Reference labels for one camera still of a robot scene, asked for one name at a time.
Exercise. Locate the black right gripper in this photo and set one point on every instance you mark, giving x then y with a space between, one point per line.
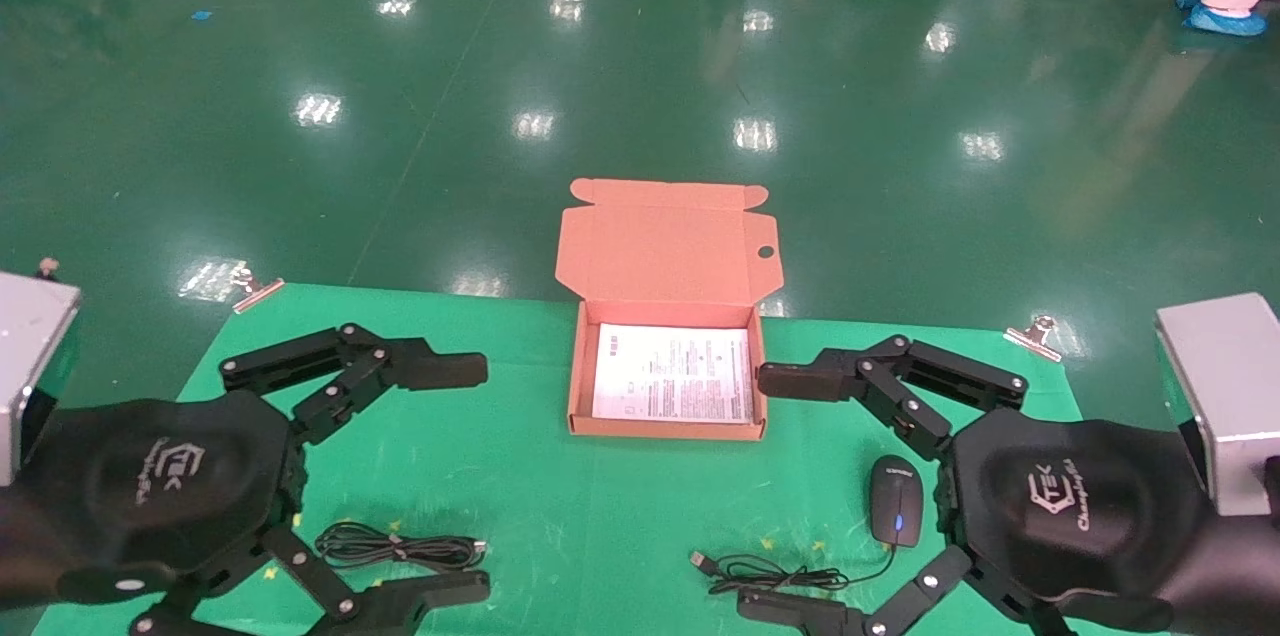
1080 516

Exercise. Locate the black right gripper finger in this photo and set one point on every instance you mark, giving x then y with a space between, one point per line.
800 614
810 378

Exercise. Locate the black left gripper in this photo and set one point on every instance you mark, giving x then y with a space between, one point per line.
150 486

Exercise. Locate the open brown cardboard box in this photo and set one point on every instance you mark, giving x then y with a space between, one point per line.
665 246

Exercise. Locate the white printed instruction sheet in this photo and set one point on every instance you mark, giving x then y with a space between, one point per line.
672 374

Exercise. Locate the silver metal binder clip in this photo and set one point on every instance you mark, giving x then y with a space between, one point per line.
255 291
1035 338

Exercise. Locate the green table mat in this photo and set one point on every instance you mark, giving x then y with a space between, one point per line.
600 516

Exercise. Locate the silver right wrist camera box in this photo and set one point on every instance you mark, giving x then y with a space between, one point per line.
1230 396

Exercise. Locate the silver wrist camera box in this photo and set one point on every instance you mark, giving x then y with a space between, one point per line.
1230 396
30 356

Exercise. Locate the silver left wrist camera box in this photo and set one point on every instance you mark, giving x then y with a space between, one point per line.
30 356

